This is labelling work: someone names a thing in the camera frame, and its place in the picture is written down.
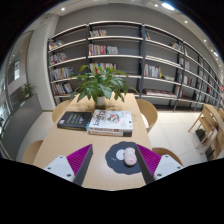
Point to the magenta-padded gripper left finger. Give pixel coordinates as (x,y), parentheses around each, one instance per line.
(60,166)

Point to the small potted plant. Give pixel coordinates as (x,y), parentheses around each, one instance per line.
(28,90)

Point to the black hardcover book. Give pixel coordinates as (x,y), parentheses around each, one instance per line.
(75,120)

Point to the round-backed wooden chair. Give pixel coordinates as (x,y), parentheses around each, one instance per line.
(148,111)
(163,151)
(31,153)
(60,111)

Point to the white illustrated book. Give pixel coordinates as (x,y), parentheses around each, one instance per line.
(111,120)

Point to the light wooden slatted chairs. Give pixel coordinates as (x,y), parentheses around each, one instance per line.
(208,121)

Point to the dark flower-shaped mouse pad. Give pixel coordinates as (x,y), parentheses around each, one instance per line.
(115,166)

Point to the potted green leafy plant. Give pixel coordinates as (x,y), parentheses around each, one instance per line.
(100,85)

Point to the grey counter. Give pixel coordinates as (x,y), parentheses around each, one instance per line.
(20,126)

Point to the grey shelf unit with books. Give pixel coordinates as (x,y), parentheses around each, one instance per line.
(116,40)

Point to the thin book with orange spine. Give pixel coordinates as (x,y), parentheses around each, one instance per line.
(110,133)

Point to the ceiling lights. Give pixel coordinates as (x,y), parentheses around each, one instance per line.
(167,6)

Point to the pink computer mouse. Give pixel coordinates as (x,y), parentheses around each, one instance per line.
(130,156)

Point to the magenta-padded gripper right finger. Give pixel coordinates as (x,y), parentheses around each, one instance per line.
(166,165)

